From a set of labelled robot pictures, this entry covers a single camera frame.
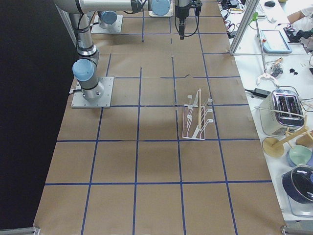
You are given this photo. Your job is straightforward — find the black cables on desk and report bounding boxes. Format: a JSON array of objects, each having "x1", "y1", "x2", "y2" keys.
[{"x1": 219, "y1": 0, "x2": 246, "y2": 39}]

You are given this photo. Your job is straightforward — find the silver toaster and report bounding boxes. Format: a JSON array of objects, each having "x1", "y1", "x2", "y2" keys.
[{"x1": 259, "y1": 89, "x2": 305, "y2": 137}]

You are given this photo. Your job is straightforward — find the cream plastic tray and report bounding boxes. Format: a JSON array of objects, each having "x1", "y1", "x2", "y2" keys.
[{"x1": 149, "y1": 8, "x2": 173, "y2": 17}]

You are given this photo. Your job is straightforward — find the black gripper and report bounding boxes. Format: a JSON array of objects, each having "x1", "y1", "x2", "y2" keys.
[{"x1": 177, "y1": 6, "x2": 189, "y2": 40}]

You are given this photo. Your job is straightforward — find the blue teach pendant tablet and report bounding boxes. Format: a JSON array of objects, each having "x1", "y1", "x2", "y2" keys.
[{"x1": 260, "y1": 30, "x2": 292, "y2": 54}]

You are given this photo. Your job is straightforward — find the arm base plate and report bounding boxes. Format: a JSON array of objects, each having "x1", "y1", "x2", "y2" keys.
[
  {"x1": 91, "y1": 15, "x2": 123, "y2": 34},
  {"x1": 71, "y1": 77, "x2": 114, "y2": 108}
]

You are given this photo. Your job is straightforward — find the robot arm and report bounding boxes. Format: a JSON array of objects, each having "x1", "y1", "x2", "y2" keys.
[
  {"x1": 98, "y1": 11, "x2": 117, "y2": 28},
  {"x1": 54, "y1": 0, "x2": 171, "y2": 101}
]

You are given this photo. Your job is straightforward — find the white wire cup rack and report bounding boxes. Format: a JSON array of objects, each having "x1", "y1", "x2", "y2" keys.
[{"x1": 182, "y1": 88, "x2": 214, "y2": 141}]

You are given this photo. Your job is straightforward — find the aluminium frame post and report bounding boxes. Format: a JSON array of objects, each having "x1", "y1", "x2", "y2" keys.
[{"x1": 229, "y1": 0, "x2": 259, "y2": 55}]

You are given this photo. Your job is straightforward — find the dark blue pot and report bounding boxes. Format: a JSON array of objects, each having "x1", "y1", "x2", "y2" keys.
[{"x1": 282, "y1": 165, "x2": 313, "y2": 204}]

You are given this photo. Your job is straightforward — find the green bowl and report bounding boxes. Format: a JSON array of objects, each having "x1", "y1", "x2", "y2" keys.
[{"x1": 287, "y1": 145, "x2": 312, "y2": 167}]

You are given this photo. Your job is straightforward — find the long reacher grabber tool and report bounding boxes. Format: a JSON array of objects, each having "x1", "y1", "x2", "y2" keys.
[{"x1": 251, "y1": 12, "x2": 279, "y2": 88}]

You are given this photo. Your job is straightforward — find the wooden mug tree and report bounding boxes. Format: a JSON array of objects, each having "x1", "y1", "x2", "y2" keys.
[{"x1": 262, "y1": 115, "x2": 313, "y2": 158}]

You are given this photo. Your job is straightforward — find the black power adapter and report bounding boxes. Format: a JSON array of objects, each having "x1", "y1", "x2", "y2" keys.
[{"x1": 245, "y1": 88, "x2": 270, "y2": 98}]

